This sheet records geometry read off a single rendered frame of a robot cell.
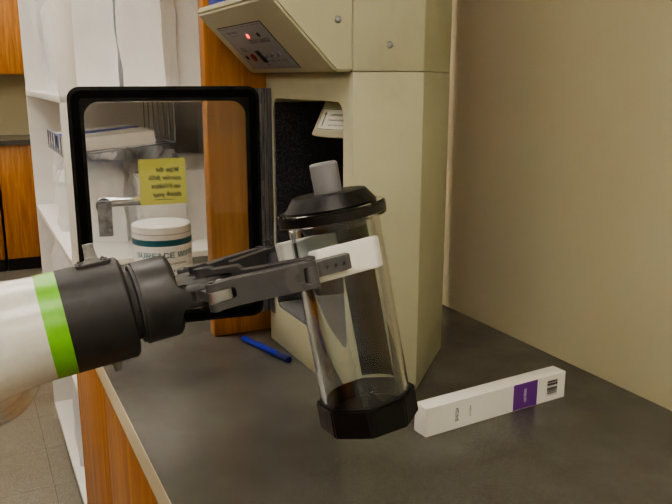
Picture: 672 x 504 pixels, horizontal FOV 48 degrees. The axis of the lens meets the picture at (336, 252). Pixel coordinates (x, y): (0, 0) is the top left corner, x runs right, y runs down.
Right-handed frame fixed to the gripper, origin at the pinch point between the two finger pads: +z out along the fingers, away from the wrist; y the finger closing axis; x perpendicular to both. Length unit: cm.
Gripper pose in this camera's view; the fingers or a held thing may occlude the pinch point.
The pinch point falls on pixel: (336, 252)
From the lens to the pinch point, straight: 74.6
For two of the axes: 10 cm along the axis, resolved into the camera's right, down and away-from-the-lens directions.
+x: 1.8, 9.7, 1.7
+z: 9.0, -2.3, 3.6
